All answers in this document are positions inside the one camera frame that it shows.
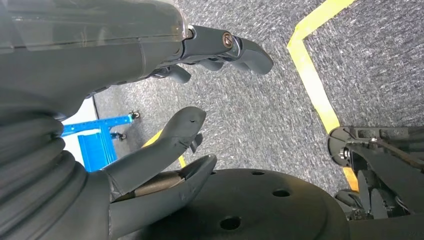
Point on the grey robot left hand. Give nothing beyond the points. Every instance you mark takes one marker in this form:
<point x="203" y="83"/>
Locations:
<point x="82" y="49"/>

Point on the blue metal shelf rack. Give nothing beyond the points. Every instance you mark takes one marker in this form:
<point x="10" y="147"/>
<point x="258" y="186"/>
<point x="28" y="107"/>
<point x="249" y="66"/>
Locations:
<point x="96" y="152"/>

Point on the ribbed grey left arm sleeve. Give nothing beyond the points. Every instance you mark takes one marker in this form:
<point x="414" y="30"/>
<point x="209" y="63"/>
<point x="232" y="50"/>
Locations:
<point x="39" y="182"/>

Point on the yellow floor tape outline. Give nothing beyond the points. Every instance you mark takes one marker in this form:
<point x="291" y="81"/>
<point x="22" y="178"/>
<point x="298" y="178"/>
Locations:
<point x="313" y="82"/>

